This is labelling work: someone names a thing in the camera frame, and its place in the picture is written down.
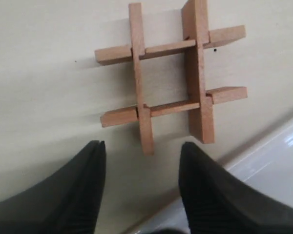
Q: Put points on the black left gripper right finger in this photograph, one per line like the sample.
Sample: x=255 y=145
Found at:
x=216 y=202

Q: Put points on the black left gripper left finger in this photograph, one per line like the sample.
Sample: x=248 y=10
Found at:
x=67 y=202

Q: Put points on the white plastic tray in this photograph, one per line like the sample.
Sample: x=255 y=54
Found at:
x=266 y=166

